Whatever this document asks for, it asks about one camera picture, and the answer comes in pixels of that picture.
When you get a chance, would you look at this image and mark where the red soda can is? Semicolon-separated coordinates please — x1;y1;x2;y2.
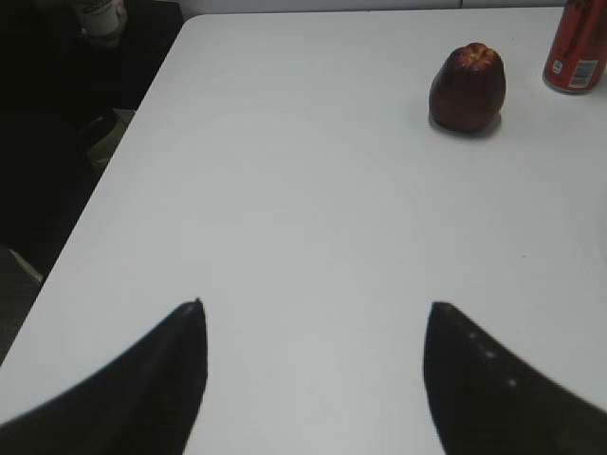
543;0;606;94

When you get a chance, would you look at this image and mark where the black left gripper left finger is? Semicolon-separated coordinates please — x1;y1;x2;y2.
1;300;208;454

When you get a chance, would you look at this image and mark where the dark red apple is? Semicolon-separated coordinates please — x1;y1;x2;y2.
429;43;506;134

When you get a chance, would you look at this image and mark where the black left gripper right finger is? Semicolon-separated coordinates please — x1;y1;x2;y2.
423;302;606;454

